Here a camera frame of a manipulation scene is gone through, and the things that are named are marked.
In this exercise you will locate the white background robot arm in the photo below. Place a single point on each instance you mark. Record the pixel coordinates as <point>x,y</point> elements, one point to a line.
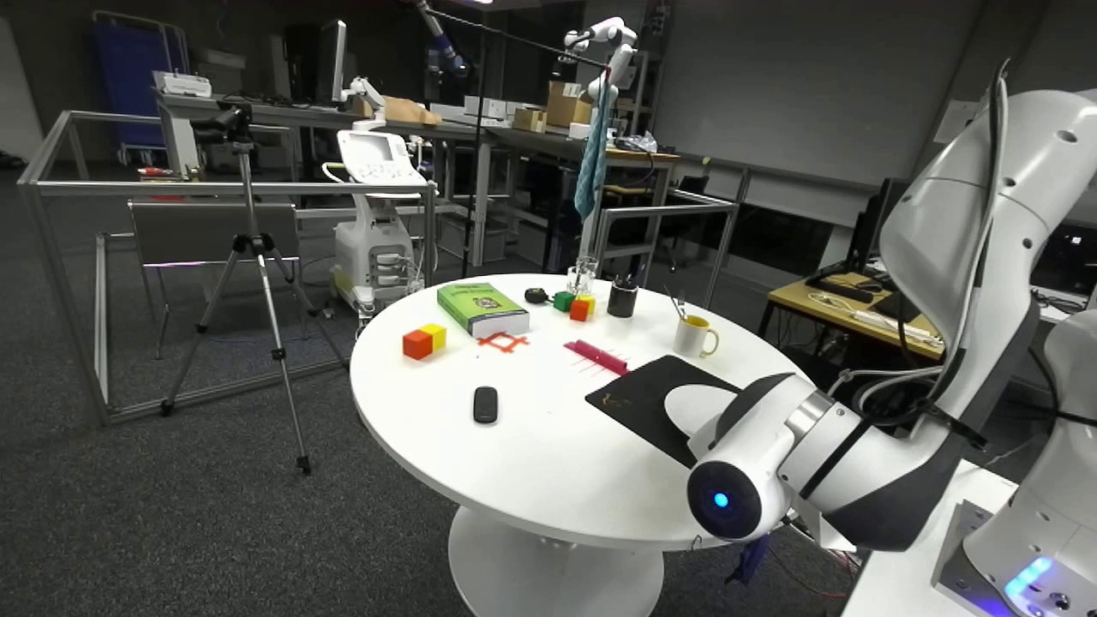
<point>604,38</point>

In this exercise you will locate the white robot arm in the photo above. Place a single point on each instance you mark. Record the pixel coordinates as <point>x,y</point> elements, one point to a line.
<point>981,227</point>

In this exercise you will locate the metal mounting plate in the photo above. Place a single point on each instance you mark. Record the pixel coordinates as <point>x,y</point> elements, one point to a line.
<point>958,559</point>

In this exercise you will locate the green cube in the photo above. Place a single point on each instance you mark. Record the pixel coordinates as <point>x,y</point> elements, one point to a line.
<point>562,300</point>

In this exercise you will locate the small black object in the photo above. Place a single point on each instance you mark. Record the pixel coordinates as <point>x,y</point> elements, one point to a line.
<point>537,295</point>

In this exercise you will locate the red cube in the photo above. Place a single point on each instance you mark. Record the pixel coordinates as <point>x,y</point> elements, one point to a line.
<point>585,311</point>
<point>417,343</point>

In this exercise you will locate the green book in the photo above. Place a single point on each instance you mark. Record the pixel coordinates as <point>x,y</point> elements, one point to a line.
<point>480,311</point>

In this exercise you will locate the dark pen cup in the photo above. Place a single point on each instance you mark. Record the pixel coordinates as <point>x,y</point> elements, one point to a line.
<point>623,300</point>

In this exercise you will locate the black computer mouse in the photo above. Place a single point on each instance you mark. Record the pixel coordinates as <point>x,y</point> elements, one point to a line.
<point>484,407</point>

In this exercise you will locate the yellow cube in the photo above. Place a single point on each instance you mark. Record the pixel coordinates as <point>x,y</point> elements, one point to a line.
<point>438,334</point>

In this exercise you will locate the black placemat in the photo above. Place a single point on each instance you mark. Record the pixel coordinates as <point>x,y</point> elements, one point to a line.
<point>639,395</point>

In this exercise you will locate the white mug yellow interior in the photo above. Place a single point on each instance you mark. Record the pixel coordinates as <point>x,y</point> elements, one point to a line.
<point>693,337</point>

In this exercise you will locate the white wheeled machine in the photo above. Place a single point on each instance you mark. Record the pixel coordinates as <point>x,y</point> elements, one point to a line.
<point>376,252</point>

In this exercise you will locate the cardboard box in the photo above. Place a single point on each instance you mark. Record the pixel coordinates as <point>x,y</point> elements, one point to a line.
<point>567,105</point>

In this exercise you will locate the wooden desk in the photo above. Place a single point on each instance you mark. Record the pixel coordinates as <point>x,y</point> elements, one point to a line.
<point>846,311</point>

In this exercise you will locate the blue clamp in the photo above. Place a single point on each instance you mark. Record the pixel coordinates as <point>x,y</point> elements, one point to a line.
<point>752,559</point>

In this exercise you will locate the white robot stand table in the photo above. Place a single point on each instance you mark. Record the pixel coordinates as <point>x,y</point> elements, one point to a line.
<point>894,571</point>

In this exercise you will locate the orange plastic frame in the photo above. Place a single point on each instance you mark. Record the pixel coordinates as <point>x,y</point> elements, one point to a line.
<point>503,337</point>

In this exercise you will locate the white table pedestal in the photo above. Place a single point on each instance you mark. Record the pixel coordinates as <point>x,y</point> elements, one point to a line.
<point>551,567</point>

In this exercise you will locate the camera tripod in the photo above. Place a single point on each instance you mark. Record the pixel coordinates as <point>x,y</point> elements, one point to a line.
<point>270,295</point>

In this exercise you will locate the metal railing frame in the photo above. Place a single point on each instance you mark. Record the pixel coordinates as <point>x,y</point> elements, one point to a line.
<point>226,187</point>

